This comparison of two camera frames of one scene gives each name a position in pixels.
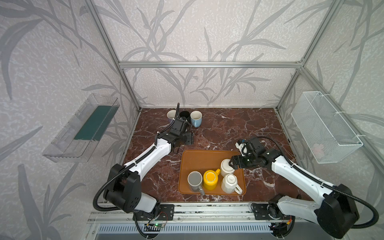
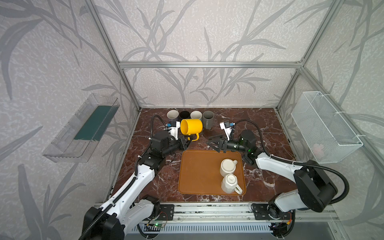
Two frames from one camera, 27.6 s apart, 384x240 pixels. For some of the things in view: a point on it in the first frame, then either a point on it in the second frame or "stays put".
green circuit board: [158, 224] stays put
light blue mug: [196, 118] stays put
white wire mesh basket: [330, 138] stays put
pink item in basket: [317, 150] stays put
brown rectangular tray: [190, 160] stays put
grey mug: [195, 181] → [208, 119]
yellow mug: [210, 179] → [191, 126]
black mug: [185, 114] stays put
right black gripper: [236, 162] → [223, 144]
